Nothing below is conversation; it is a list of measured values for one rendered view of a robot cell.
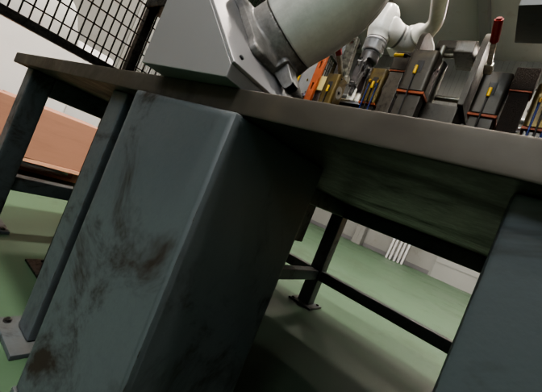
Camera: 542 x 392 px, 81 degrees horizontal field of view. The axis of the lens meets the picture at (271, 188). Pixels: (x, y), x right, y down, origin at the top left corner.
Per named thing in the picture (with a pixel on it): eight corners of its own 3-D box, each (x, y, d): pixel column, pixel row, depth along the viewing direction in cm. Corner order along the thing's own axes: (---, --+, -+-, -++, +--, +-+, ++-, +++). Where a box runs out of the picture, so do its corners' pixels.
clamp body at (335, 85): (313, 171, 120) (349, 84, 120) (301, 164, 112) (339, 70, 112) (299, 167, 124) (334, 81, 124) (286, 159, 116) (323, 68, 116)
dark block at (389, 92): (367, 185, 102) (417, 64, 102) (360, 181, 96) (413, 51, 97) (353, 181, 105) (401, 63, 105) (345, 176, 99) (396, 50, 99)
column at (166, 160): (63, 539, 46) (237, 110, 46) (9, 391, 64) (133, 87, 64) (214, 448, 70) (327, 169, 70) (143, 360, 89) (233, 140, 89)
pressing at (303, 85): (305, 107, 153) (331, 41, 153) (293, 96, 144) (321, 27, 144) (304, 106, 154) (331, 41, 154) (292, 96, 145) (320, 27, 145)
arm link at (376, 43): (389, 47, 133) (384, 60, 133) (369, 47, 139) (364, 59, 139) (384, 34, 126) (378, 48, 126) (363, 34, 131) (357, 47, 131)
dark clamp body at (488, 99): (460, 218, 88) (513, 89, 88) (457, 211, 79) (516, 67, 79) (433, 210, 92) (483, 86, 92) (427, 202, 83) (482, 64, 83)
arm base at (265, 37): (255, 67, 54) (282, 47, 52) (231, -7, 64) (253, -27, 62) (304, 117, 68) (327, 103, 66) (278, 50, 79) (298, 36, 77)
